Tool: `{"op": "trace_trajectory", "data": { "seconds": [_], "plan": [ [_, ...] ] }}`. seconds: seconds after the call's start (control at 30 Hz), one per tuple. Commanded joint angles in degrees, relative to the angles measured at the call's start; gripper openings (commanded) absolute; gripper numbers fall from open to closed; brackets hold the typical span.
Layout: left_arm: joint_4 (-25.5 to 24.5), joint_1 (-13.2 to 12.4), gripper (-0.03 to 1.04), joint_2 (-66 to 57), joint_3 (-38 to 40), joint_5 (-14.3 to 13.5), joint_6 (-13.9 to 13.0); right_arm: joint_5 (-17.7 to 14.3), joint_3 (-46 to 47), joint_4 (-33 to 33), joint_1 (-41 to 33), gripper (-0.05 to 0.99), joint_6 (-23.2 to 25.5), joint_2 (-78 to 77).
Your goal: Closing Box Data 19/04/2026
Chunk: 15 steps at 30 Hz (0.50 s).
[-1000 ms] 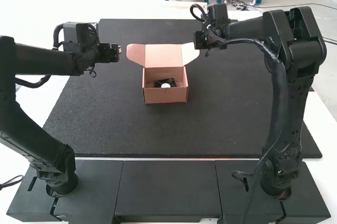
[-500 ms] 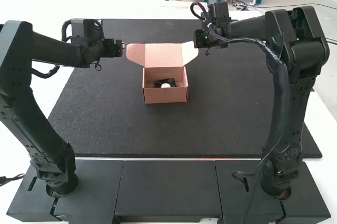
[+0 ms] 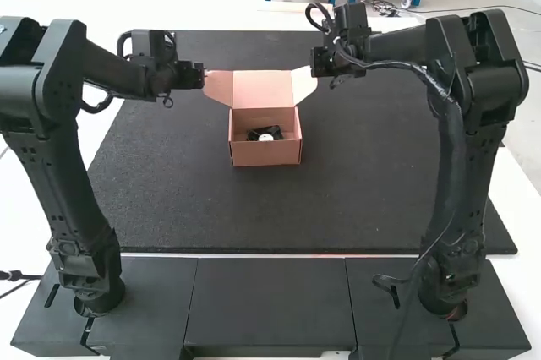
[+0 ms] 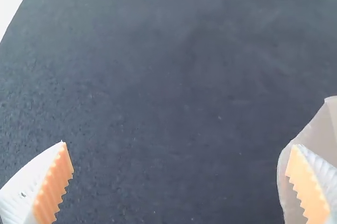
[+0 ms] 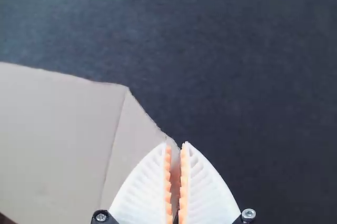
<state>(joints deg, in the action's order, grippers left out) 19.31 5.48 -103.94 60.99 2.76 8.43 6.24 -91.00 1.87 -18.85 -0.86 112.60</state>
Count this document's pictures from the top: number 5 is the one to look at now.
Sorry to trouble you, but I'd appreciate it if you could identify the cardboard box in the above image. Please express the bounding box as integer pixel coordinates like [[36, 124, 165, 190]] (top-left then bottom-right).
[[0, 62, 183, 224]]

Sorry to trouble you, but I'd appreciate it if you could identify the black mat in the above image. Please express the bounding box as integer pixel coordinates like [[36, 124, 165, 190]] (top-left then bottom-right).
[[0, 0, 337, 224]]

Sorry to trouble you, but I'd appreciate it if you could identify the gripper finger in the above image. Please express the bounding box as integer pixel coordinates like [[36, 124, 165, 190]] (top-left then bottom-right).
[[178, 140, 258, 224], [91, 141, 174, 224]]

